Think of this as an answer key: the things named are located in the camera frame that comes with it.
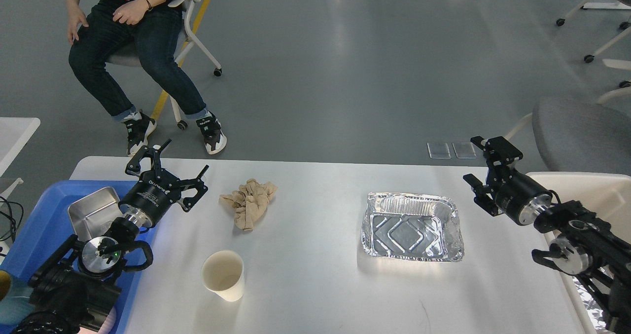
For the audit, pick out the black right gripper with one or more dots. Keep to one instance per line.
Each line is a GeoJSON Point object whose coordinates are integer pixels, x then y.
{"type": "Point", "coordinates": [518, 196]}

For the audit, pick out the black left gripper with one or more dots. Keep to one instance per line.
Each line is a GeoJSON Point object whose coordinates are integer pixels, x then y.
{"type": "Point", "coordinates": [150, 198]}

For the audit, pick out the stainless steel rectangular pan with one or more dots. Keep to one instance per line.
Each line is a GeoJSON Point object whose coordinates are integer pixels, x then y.
{"type": "Point", "coordinates": [92, 215]}

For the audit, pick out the aluminium foil tray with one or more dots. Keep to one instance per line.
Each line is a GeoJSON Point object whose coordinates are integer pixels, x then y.
{"type": "Point", "coordinates": [405, 226]}

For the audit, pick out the pink ribbed mug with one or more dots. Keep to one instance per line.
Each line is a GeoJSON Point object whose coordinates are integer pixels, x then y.
{"type": "Point", "coordinates": [109, 322]}

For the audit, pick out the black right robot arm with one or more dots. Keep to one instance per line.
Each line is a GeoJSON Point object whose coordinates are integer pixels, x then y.
{"type": "Point", "coordinates": [585, 248]}

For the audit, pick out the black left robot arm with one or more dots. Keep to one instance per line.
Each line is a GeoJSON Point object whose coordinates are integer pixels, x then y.
{"type": "Point", "coordinates": [76, 287]}

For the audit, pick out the person's hand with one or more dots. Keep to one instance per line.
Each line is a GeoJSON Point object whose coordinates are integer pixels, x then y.
{"type": "Point", "coordinates": [131, 13]}

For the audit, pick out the person's other hand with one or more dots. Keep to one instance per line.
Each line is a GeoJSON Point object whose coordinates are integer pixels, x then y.
{"type": "Point", "coordinates": [76, 20]}

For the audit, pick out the clear floor plate right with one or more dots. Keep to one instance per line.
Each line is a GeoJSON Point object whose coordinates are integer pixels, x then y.
{"type": "Point", "coordinates": [464, 150]}

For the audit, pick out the clear floor plate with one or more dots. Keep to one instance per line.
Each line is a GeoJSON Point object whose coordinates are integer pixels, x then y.
{"type": "Point", "coordinates": [438, 150]}
{"type": "Point", "coordinates": [464, 150]}

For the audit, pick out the clear floor plate left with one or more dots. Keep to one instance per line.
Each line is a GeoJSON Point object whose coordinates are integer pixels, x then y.
{"type": "Point", "coordinates": [438, 150]}

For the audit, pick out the crumpled beige cloth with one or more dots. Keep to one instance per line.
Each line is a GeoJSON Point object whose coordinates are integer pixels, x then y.
{"type": "Point", "coordinates": [249, 202]}

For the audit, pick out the grey office chair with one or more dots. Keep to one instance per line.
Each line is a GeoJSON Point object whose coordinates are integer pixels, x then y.
{"type": "Point", "coordinates": [574, 136]}

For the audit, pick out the white paper cup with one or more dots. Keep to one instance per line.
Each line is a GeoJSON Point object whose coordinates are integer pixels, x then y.
{"type": "Point", "coordinates": [224, 274]}

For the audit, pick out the white plastic bin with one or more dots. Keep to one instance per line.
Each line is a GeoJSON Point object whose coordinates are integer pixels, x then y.
{"type": "Point", "coordinates": [609, 196]}

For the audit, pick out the white chair under person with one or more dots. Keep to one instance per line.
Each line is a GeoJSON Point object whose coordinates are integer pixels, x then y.
{"type": "Point", "coordinates": [128, 56]}

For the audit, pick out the blue plastic tray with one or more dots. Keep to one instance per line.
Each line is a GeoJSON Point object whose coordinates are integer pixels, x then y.
{"type": "Point", "coordinates": [48, 226]}

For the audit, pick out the white side table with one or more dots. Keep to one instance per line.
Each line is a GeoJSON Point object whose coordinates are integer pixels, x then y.
{"type": "Point", "coordinates": [15, 132]}

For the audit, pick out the foil tray in bin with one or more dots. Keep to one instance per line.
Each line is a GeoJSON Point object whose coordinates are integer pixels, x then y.
{"type": "Point", "coordinates": [592, 309]}

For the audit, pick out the teal ceramic cup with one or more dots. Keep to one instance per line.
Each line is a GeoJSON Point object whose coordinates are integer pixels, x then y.
{"type": "Point", "coordinates": [15, 303]}

